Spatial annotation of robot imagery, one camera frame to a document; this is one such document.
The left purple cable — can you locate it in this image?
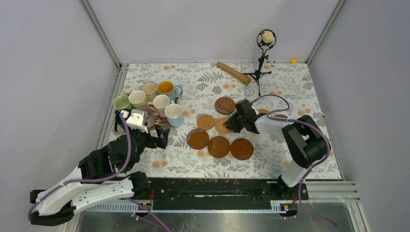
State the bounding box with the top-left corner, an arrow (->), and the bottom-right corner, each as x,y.
27,112 -> 133,221

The dark scuffed brown coaster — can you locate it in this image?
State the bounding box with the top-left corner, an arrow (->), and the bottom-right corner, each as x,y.
215,97 -> 235,115

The light green mug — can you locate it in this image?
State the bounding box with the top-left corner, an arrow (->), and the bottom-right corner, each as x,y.
113,92 -> 132,110

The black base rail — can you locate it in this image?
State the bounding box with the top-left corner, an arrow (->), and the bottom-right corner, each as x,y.
128,172 -> 309,211

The microphone on black tripod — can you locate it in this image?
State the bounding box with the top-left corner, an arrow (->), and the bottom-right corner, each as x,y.
244,29 -> 277,97

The beige mug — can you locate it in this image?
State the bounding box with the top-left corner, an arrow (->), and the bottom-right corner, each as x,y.
141,82 -> 158,101

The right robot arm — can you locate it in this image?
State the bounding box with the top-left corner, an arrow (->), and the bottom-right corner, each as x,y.
224,100 -> 331,200

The yellow-green mug white inside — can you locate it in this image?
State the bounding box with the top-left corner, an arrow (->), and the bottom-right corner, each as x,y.
128,90 -> 148,109

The woven rattan coaster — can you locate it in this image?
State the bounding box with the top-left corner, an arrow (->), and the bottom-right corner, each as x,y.
215,117 -> 232,135

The pink mug white inside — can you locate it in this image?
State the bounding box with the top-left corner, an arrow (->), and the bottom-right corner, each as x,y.
147,95 -> 171,118

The purple cable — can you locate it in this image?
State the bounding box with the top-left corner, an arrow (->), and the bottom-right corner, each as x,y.
27,112 -> 133,221
251,94 -> 338,231

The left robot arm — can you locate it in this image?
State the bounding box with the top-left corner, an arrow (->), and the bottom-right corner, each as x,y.
28,125 -> 170,226

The blue mug orange inside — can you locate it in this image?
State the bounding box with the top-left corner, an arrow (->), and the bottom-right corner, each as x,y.
157,81 -> 183,101

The dark green mug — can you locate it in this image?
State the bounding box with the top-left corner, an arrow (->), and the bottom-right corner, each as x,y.
114,110 -> 125,133

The wooden rolling pin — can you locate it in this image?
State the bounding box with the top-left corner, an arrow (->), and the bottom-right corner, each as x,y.
217,62 -> 251,85

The floral patterned table mat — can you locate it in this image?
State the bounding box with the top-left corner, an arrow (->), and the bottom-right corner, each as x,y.
122,63 -> 327,179

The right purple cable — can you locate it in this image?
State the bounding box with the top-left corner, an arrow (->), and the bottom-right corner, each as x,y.
251,94 -> 338,231

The mauve purple mug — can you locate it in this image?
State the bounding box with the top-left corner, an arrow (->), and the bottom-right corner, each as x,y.
137,106 -> 155,129

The light cork coaster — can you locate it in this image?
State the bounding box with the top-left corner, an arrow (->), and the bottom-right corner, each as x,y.
197,114 -> 215,130
258,109 -> 269,114

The light blue mug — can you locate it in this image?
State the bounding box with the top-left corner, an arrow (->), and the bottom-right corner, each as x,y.
164,103 -> 184,127

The glossy brown coaster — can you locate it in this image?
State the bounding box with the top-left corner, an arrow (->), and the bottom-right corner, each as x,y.
187,129 -> 209,150

